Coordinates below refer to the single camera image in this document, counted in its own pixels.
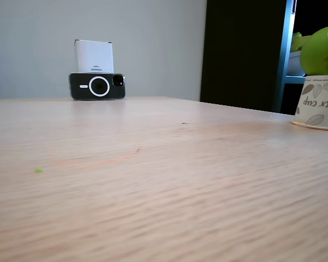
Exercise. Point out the green ball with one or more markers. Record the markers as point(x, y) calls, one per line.
point(320, 52)

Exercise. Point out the paper cup with leaf print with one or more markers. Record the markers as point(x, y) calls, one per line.
point(318, 109)

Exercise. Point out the black smartphone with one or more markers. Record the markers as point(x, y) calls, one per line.
point(79, 92)

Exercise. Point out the white cardboard box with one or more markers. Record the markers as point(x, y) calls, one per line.
point(94, 54)

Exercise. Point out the tiny green crumb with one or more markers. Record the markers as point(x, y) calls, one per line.
point(38, 170)

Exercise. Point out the white bowl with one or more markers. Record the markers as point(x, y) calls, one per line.
point(294, 65)

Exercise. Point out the green items in bowl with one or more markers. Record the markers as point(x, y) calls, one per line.
point(297, 41)

